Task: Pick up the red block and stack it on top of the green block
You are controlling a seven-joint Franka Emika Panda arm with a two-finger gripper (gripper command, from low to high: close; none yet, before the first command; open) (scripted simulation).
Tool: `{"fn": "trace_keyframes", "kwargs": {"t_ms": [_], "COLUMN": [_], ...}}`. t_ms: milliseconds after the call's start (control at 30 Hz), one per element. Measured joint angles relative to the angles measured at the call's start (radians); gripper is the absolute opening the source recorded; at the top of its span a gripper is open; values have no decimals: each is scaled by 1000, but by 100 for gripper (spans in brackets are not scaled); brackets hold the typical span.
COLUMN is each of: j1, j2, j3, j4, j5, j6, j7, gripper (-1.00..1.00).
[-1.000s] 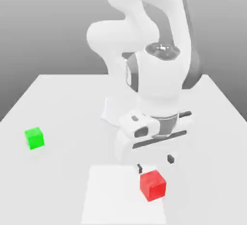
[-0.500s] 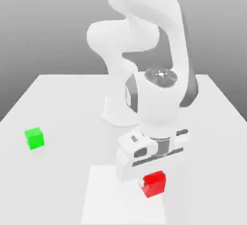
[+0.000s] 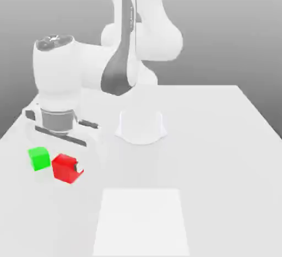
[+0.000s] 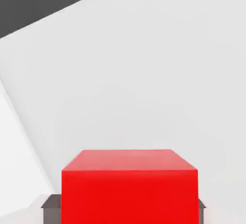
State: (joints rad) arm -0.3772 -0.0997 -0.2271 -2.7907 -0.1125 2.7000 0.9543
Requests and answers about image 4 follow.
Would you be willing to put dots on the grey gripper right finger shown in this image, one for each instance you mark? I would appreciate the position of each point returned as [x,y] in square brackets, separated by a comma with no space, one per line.
[201,213]

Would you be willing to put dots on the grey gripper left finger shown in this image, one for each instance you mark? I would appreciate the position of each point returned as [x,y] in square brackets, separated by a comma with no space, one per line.
[51,211]

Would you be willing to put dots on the small red cube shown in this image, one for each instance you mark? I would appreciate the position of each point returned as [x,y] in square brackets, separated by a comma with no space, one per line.
[129,195]

